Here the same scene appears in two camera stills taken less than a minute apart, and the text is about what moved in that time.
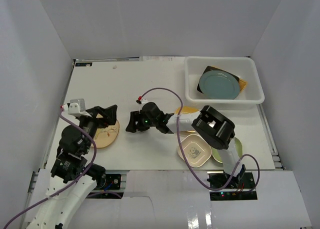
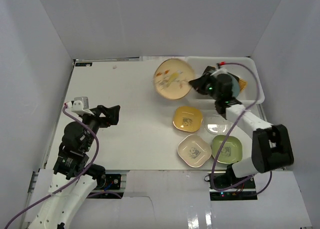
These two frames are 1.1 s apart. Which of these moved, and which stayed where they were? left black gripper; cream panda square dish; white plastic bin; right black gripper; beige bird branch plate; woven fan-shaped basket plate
Moved: beige bird branch plate; right black gripper
Stayed: left black gripper; cream panda square dish; woven fan-shaped basket plate; white plastic bin
